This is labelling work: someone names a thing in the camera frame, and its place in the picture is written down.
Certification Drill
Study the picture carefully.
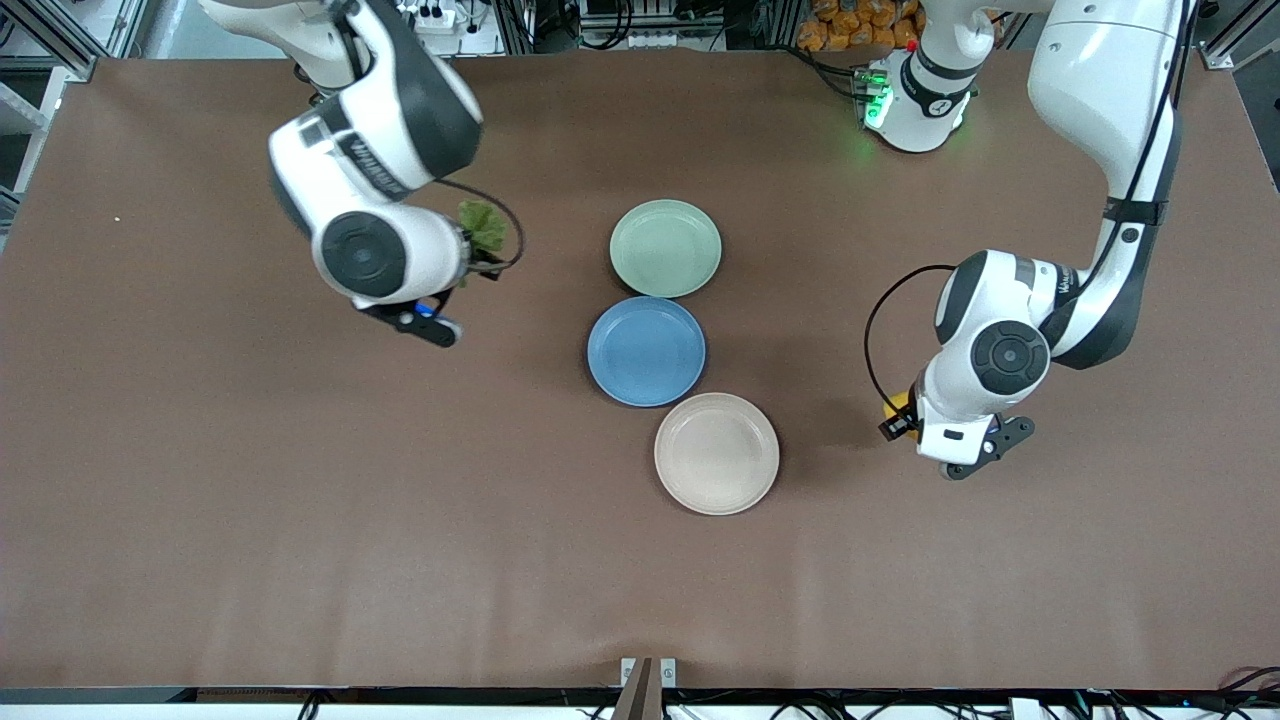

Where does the green lettuce leaf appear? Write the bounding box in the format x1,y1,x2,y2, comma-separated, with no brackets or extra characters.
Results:
457,200,511,256

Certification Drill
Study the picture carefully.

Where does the black base cable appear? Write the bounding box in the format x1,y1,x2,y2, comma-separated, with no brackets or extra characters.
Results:
790,45,873,101

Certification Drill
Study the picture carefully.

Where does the beige round plate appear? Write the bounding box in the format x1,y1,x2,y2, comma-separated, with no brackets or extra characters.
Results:
654,392,780,517

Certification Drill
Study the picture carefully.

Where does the bag of orange snacks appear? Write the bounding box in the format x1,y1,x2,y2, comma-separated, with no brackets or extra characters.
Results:
797,0,926,53

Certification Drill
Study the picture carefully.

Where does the blue round plate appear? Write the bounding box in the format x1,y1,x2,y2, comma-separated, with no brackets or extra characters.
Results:
587,294,707,406

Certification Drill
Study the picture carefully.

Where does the small metal bracket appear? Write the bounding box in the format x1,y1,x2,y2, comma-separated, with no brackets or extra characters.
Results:
620,657,678,689

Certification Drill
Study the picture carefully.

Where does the aluminium frame profile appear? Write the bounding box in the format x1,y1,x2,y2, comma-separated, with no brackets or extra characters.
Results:
1200,0,1280,71
0,0,151,81

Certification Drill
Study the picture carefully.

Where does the green round plate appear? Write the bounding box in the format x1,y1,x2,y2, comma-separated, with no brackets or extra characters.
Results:
609,199,723,299

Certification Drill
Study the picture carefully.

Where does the white power strip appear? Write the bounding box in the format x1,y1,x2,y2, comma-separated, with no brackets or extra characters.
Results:
395,3,458,33

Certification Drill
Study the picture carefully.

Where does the black equipment rack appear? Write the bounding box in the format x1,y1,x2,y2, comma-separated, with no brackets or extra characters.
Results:
495,0,801,53

